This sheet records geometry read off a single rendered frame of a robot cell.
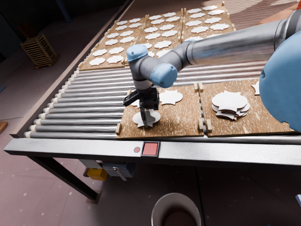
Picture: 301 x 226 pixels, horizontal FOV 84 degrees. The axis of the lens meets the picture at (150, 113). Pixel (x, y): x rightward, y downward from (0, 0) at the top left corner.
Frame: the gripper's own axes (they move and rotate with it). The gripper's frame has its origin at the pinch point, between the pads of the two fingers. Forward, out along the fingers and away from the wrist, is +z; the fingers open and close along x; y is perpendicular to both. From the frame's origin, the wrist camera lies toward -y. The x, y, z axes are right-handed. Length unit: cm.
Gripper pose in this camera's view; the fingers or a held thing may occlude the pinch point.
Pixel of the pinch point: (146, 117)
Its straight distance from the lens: 81.8
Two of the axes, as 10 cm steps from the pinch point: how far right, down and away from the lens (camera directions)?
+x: 1.0, -7.3, 6.8
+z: 1.4, 6.8, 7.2
